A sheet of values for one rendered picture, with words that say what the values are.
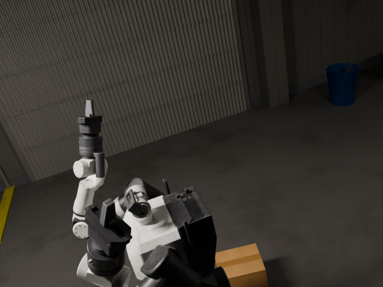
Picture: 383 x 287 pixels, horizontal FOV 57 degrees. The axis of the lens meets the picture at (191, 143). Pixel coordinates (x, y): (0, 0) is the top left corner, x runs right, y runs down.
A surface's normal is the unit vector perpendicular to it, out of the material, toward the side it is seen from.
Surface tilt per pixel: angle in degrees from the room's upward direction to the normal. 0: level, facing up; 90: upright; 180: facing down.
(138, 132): 90
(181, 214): 0
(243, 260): 0
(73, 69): 90
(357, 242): 0
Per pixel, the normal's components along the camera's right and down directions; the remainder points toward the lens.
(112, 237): 0.17, -0.78
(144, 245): 0.04, -0.38
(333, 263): -0.21, -0.86
